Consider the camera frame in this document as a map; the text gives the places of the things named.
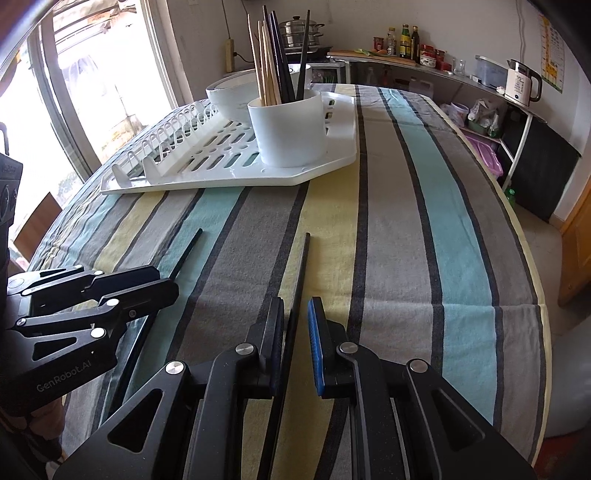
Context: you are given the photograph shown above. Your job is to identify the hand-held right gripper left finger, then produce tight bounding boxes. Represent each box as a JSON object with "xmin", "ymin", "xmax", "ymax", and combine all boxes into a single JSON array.
[{"xmin": 52, "ymin": 296, "xmax": 286, "ymax": 480}]

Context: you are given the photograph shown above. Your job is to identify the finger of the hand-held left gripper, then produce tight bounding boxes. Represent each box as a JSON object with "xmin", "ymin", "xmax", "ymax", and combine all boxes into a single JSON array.
[
  {"xmin": 14, "ymin": 279, "xmax": 180, "ymax": 370},
  {"xmin": 7, "ymin": 265, "xmax": 161, "ymax": 310}
]

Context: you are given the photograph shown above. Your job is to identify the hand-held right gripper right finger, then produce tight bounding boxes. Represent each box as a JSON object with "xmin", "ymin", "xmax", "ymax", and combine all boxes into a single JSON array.
[{"xmin": 307, "ymin": 296, "xmax": 539, "ymax": 480}]

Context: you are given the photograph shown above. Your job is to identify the black chopstick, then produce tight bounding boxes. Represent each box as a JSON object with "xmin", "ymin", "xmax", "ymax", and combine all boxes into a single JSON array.
[
  {"xmin": 108, "ymin": 227, "xmax": 204, "ymax": 416},
  {"xmin": 270, "ymin": 10, "xmax": 295, "ymax": 103},
  {"xmin": 256, "ymin": 233, "xmax": 312, "ymax": 480},
  {"xmin": 297, "ymin": 10, "xmax": 311, "ymax": 101},
  {"xmin": 262, "ymin": 4, "xmax": 289, "ymax": 103}
]

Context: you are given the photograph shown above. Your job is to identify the white utensil cup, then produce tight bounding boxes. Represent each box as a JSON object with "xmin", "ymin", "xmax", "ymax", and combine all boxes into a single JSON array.
[{"xmin": 247, "ymin": 89, "xmax": 328, "ymax": 168}]

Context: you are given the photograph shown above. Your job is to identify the wooden chopstick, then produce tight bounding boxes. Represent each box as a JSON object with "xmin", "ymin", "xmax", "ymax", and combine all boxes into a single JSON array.
[
  {"xmin": 257, "ymin": 20, "xmax": 274, "ymax": 107},
  {"xmin": 268, "ymin": 41, "xmax": 282, "ymax": 106},
  {"xmin": 262, "ymin": 24, "xmax": 281, "ymax": 106},
  {"xmin": 247, "ymin": 13, "xmax": 267, "ymax": 107}
]

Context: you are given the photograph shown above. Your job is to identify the brown wooden board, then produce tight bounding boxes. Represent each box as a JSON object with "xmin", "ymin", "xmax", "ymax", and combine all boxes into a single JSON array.
[{"xmin": 14, "ymin": 191, "xmax": 62, "ymax": 259}]

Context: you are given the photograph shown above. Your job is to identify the striped tablecloth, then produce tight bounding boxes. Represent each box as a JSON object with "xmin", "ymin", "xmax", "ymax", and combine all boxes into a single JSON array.
[{"xmin": 28, "ymin": 83, "xmax": 552, "ymax": 480}]

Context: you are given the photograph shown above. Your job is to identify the white plastic dish rack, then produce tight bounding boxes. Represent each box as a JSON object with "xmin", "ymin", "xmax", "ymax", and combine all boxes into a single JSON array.
[{"xmin": 99, "ymin": 90, "xmax": 361, "ymax": 195}]

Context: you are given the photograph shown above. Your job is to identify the pink plastic box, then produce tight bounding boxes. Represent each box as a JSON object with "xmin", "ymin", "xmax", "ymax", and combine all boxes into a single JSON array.
[{"xmin": 462, "ymin": 131, "xmax": 504, "ymax": 178}]

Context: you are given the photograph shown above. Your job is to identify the metal stove cabinet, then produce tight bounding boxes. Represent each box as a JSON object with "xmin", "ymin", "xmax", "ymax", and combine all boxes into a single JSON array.
[{"xmin": 309, "ymin": 60, "xmax": 347, "ymax": 86}]

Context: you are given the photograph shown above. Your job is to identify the wooden door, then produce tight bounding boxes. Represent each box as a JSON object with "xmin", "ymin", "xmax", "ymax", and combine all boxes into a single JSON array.
[{"xmin": 556, "ymin": 185, "xmax": 591, "ymax": 308}]

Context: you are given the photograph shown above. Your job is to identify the black panel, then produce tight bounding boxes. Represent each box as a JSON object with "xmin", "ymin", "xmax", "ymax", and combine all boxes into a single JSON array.
[{"xmin": 501, "ymin": 122, "xmax": 580, "ymax": 222}]

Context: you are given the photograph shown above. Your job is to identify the black gas stove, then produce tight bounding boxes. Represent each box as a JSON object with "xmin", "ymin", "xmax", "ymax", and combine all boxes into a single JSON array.
[{"xmin": 284, "ymin": 44, "xmax": 334, "ymax": 56}]

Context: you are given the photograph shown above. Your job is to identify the stainless steel steamer pot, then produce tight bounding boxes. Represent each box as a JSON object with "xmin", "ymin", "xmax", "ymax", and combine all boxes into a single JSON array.
[{"xmin": 279, "ymin": 16, "xmax": 325, "ymax": 49}]

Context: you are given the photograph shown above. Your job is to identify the wooden cutting board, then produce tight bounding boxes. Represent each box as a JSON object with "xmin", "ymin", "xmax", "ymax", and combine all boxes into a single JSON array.
[{"xmin": 329, "ymin": 50, "xmax": 419, "ymax": 66}]

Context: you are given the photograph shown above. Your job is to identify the red lidded jars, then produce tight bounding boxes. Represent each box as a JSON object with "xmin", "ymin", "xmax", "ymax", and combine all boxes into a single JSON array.
[{"xmin": 420, "ymin": 46, "xmax": 451, "ymax": 70}]

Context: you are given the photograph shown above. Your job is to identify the clear plastic storage container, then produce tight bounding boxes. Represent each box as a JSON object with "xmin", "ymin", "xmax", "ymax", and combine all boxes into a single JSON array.
[{"xmin": 475, "ymin": 55, "xmax": 509, "ymax": 90}]

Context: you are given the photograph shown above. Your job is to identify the white electric kettle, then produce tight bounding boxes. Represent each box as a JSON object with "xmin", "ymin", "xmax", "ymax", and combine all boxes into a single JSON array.
[{"xmin": 503, "ymin": 58, "xmax": 543, "ymax": 108}]

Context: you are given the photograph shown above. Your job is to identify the metal window frame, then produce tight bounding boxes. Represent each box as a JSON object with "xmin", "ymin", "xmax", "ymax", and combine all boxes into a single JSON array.
[{"xmin": 28, "ymin": 0, "xmax": 195, "ymax": 176}]

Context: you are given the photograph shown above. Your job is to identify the giraffe wall poster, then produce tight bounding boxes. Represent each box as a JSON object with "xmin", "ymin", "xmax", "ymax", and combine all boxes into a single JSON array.
[{"xmin": 538, "ymin": 11, "xmax": 566, "ymax": 93}]

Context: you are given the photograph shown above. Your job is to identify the thin wall cable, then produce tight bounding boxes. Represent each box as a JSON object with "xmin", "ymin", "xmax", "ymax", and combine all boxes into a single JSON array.
[{"xmin": 517, "ymin": 0, "xmax": 529, "ymax": 61}]

